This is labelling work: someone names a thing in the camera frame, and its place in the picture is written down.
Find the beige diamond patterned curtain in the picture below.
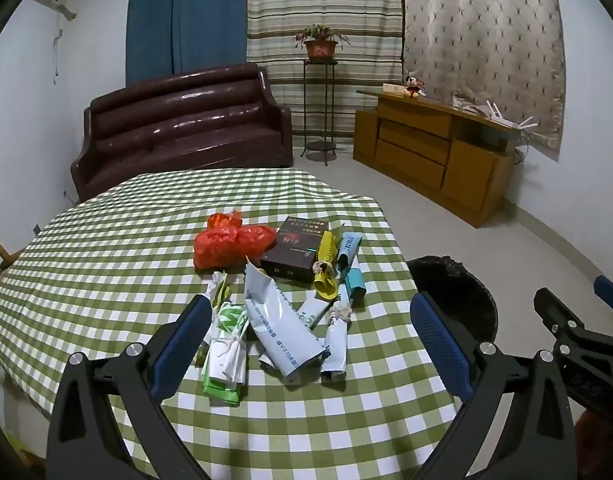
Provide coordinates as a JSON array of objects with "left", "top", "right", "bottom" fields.
[{"left": 401, "top": 0, "right": 567, "bottom": 161}]

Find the light blue toothpaste box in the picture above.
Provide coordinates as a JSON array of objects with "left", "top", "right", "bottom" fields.
[{"left": 337, "top": 232, "right": 363, "bottom": 273}]

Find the black cardboard box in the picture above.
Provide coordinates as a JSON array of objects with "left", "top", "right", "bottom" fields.
[{"left": 259, "top": 216, "right": 332, "bottom": 286}]

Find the person's right forearm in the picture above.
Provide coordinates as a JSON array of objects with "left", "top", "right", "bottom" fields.
[{"left": 575, "top": 405, "right": 613, "bottom": 480}]

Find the yellow wrapper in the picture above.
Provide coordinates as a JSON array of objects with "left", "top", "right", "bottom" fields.
[{"left": 313, "top": 231, "right": 343, "bottom": 302}]

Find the router cable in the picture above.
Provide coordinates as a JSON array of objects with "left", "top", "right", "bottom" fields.
[{"left": 513, "top": 130, "right": 530, "bottom": 166}]

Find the small white green pouch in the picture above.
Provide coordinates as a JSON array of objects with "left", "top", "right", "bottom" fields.
[{"left": 296, "top": 296, "right": 337, "bottom": 332}]

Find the white tube with teal cap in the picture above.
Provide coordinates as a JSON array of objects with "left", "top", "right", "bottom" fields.
[{"left": 343, "top": 267, "right": 367, "bottom": 308}]

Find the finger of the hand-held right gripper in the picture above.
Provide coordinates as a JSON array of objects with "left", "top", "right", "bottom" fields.
[
  {"left": 593, "top": 275, "right": 613, "bottom": 319},
  {"left": 533, "top": 287, "right": 613, "bottom": 357}
]

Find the red plastic bag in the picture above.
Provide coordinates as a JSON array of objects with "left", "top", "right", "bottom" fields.
[{"left": 194, "top": 224, "right": 278, "bottom": 270}]

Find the white hanging cord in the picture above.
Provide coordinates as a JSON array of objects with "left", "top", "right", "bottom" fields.
[{"left": 51, "top": 10, "right": 65, "bottom": 81}]

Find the large white blue pouch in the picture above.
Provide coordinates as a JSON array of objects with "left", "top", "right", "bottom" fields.
[{"left": 244, "top": 256, "right": 332, "bottom": 377}]

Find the striped curtain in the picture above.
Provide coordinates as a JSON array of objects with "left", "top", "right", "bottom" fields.
[{"left": 246, "top": 0, "right": 405, "bottom": 138}]

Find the green white checkered tablecloth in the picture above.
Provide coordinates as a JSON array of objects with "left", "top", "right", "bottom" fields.
[{"left": 0, "top": 167, "right": 467, "bottom": 480}]

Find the black metal plant stand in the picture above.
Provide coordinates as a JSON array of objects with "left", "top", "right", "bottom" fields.
[{"left": 301, "top": 58, "right": 340, "bottom": 167}]

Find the blue curtain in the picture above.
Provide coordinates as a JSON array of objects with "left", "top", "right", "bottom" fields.
[{"left": 125, "top": 0, "right": 250, "bottom": 86}]

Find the orange plastic bag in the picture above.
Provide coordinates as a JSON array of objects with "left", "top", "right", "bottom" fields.
[{"left": 208, "top": 211, "right": 243, "bottom": 232}]

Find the white router with antennas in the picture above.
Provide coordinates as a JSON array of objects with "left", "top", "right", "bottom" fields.
[{"left": 479, "top": 101, "right": 537, "bottom": 133}]

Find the twisted white green wrapper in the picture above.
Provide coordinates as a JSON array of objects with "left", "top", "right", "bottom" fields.
[{"left": 205, "top": 271, "right": 234, "bottom": 311}]

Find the green white bundle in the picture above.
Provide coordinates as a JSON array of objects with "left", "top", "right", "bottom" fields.
[{"left": 200, "top": 302, "right": 250, "bottom": 407}]

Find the black lined trash bin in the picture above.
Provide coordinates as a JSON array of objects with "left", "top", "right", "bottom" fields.
[{"left": 407, "top": 255, "right": 498, "bottom": 346}]

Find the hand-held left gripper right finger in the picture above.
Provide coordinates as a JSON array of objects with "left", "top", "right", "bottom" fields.
[{"left": 410, "top": 290, "right": 577, "bottom": 480}]

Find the wooden cabinet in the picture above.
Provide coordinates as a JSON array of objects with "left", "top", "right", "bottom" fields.
[{"left": 353, "top": 89, "right": 525, "bottom": 228}]

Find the potted plant in red pot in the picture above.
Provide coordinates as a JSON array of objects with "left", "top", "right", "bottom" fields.
[{"left": 293, "top": 24, "right": 351, "bottom": 59}]

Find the clear plastic bag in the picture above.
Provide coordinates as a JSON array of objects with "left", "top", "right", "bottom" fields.
[{"left": 451, "top": 92, "right": 487, "bottom": 116}]

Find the dark brown leather sofa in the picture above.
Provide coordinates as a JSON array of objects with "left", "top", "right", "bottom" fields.
[{"left": 70, "top": 63, "right": 294, "bottom": 201}]

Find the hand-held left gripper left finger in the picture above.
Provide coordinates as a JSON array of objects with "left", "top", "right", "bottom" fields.
[{"left": 45, "top": 294, "right": 213, "bottom": 480}]

